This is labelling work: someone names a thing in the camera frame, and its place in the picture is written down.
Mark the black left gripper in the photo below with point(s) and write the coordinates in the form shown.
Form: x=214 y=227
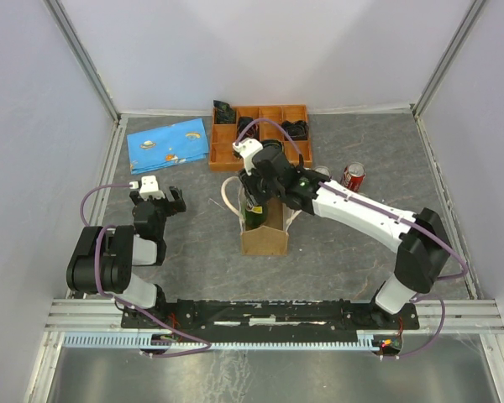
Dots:
x=174 y=206

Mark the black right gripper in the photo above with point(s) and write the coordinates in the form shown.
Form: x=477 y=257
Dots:
x=248 y=183

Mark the green glass bottle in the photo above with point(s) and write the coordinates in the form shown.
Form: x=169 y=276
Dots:
x=255 y=215

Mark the red coke can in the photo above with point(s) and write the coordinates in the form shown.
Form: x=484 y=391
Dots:
x=353 y=176

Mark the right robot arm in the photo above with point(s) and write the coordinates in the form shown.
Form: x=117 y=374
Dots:
x=419 y=240

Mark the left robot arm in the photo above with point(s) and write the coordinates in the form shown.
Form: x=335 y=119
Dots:
x=103 y=259

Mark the burlap canvas tote bag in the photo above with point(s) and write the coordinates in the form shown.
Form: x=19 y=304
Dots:
x=271 y=238

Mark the dark rolled fabric bottom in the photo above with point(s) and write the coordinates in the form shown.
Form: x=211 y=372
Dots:
x=271 y=148

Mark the dark rolled fabric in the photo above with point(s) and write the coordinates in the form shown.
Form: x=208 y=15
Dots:
x=271 y=148
x=223 y=113
x=298 y=130
x=246 y=132

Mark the dark rolled fabric middle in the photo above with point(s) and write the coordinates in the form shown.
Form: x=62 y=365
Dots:
x=246 y=132

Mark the blue space print cloth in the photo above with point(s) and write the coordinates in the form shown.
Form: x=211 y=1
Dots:
x=163 y=147

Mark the dark rolled fabric right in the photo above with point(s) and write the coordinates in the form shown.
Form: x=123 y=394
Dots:
x=298 y=130

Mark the wooden compartment tray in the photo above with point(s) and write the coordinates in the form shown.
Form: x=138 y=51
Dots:
x=221 y=154

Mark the dark rolled fabric top left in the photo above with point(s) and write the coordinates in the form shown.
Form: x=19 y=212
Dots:
x=223 y=113

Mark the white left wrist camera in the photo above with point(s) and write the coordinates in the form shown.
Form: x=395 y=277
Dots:
x=150 y=189

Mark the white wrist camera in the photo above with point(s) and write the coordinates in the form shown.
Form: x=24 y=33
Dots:
x=150 y=189
x=246 y=150

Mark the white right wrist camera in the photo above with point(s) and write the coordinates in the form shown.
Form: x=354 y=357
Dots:
x=246 y=150

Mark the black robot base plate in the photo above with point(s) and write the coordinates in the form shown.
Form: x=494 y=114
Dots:
x=274 y=321

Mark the aluminium frame rail front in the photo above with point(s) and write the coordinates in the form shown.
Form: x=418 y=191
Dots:
x=461 y=317

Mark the aluminium frame post left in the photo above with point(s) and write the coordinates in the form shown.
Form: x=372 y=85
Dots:
x=58 y=12

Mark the aluminium frame post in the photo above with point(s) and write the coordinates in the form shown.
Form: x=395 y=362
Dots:
x=58 y=12
x=455 y=45

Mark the aluminium frame post right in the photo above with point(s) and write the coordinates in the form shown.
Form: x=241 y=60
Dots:
x=455 y=45

